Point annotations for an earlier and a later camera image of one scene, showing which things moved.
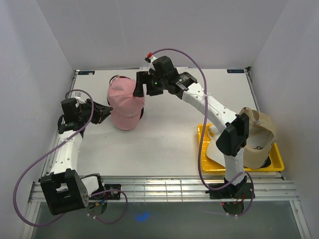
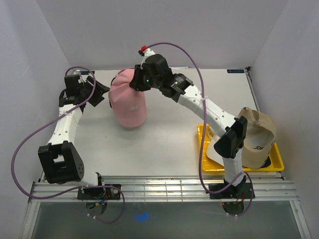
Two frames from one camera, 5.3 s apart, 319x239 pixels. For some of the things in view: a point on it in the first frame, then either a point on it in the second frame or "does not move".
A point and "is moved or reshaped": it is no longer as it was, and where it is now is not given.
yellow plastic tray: [209, 165] does not move
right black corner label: [235, 70] does not move
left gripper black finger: [100, 112] to [97, 97]
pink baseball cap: [126, 108] is moved or reshaped
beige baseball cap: [261, 134] does not move
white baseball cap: [212, 151] does not move
